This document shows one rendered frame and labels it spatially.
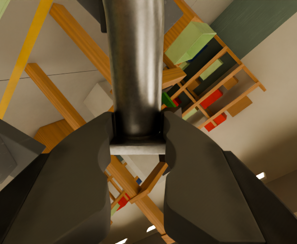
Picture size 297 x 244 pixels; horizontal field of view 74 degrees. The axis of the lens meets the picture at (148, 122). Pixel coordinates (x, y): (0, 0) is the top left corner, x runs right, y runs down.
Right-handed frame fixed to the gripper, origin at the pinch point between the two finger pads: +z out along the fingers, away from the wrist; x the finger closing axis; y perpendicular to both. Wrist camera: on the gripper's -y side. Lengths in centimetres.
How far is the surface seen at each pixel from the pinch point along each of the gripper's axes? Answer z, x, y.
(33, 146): 2.2, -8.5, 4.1
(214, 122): 444, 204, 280
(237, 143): 450, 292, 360
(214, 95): 470, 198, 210
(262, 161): 408, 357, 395
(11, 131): 2.5, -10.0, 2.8
